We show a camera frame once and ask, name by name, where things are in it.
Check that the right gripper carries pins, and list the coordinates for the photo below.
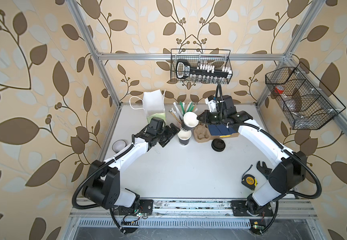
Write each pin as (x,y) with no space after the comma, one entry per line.
(205,114)

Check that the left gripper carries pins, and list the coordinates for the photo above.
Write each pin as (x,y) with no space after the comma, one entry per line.
(171,133)

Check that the black paper coffee cup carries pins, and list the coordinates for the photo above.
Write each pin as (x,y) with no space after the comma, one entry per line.
(189,121)

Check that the brown pulp cup carrier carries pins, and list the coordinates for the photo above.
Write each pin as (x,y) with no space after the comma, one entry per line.
(201,133)

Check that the black plastic cup lid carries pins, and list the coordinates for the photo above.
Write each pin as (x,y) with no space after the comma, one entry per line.
(218,145)

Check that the white green paper bag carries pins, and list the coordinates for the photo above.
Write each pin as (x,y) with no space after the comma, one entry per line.
(152,104)

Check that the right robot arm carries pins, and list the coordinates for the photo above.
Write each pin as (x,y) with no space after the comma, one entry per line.
(289,167)

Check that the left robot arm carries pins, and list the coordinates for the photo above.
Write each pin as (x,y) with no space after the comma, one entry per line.
(101,188)

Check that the remaining black paper cup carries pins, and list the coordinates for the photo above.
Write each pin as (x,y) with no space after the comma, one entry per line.
(184,137)

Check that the white wrapped straw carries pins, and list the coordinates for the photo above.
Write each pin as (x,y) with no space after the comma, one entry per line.
(178,111)

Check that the black tool in basket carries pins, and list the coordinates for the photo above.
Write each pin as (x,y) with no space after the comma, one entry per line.
(184,70)

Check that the grey tape roll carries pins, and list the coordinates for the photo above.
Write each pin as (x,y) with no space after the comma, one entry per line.
(119,145)

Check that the yellow tape measure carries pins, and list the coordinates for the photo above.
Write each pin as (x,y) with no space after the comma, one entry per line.
(249,181)

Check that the red item in basket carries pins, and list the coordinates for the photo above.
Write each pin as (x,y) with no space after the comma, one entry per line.
(279,89)

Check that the black wrench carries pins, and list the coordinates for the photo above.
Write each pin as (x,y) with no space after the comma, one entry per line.
(263,169)

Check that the back wire basket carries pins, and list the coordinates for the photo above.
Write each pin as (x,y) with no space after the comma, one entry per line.
(216,57)

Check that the wire basket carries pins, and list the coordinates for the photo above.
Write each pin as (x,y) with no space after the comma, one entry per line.
(307,102)
(216,57)

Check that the right wire basket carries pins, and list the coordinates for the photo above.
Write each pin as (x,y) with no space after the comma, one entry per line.
(307,102)

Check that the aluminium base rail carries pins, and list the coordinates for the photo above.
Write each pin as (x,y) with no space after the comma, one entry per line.
(194,213)

